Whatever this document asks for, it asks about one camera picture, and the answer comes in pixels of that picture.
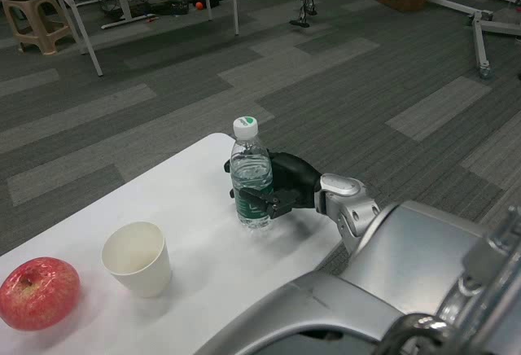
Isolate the white paper cup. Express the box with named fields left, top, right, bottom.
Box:
left=100, top=221, right=173, bottom=300

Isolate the clear water bottle green label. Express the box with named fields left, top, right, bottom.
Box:
left=230, top=115, right=274, bottom=231

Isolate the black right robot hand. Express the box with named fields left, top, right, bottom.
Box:
left=223, top=150, right=321, bottom=220

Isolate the red apple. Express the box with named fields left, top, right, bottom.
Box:
left=0, top=256, right=81, bottom=332

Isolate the silver robot chest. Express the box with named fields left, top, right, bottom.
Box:
left=194, top=269, right=445, bottom=355

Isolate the white metal stand frame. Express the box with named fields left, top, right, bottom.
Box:
left=425, top=0, right=521, bottom=80

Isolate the beige plastic stool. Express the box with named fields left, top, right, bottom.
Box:
left=0, top=0, right=77, bottom=56

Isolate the white power strip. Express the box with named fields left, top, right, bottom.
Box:
left=100, top=13, right=156, bottom=31

